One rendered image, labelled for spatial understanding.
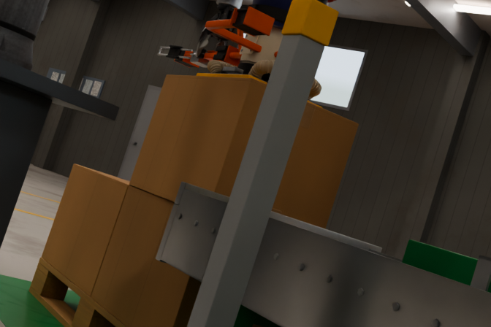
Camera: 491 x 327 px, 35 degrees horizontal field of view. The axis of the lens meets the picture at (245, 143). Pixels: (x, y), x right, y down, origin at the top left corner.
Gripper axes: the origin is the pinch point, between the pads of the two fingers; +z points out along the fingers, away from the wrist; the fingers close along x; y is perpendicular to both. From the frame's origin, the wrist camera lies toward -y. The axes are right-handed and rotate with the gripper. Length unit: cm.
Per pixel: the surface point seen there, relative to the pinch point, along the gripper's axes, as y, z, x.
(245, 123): 70, 25, -15
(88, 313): 13, 97, -16
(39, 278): -44, 100, -17
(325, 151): 70, 24, 14
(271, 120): 138, 31, -48
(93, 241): -3, 76, -17
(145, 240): 36, 67, -16
